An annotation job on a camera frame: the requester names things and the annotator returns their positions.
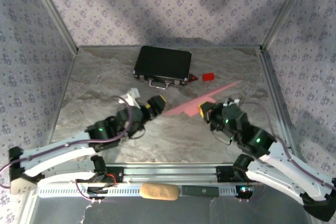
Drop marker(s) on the red block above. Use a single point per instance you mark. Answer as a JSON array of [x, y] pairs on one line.
[[208, 76]]

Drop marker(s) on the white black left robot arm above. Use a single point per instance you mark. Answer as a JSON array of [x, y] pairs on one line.
[[52, 153]]

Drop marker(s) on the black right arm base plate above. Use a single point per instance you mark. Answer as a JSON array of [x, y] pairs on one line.
[[223, 174]]

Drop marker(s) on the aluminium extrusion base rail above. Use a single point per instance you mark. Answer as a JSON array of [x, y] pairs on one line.
[[170, 172]]

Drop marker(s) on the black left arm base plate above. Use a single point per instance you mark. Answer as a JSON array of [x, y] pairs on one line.
[[119, 174]]

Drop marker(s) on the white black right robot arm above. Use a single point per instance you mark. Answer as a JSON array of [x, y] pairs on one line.
[[278, 182]]

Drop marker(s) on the tan oblong pad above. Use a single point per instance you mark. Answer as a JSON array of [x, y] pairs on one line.
[[159, 191]]

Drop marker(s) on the red black triangular badge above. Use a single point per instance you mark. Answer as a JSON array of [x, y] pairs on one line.
[[193, 78]]

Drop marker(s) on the small LED circuit board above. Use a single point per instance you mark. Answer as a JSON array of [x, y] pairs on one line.
[[244, 190]]

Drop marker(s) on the aluminium side rail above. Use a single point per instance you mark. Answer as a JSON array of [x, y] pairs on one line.
[[277, 103], [60, 103]]

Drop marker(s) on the pink paper box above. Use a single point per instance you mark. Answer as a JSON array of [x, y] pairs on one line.
[[194, 104]]

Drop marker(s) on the black flat bar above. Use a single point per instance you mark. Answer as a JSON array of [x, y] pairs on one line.
[[200, 191]]

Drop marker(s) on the aluminium corner post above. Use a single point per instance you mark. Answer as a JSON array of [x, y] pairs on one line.
[[286, 11], [52, 11]]

